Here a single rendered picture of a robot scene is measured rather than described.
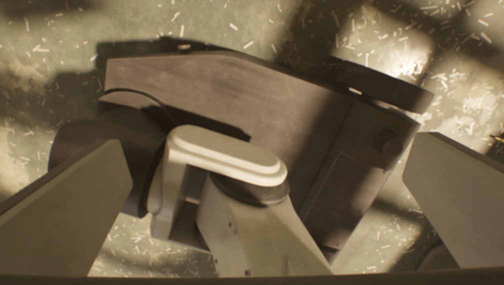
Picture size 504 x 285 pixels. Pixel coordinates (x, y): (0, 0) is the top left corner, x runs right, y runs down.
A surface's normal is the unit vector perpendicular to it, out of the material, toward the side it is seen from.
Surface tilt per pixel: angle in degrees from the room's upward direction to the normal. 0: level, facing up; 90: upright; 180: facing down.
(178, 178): 0
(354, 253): 0
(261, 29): 0
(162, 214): 18
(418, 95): 12
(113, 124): 86
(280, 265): 90
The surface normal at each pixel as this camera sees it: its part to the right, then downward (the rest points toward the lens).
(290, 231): 0.31, -0.87
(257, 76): -0.04, 0.40
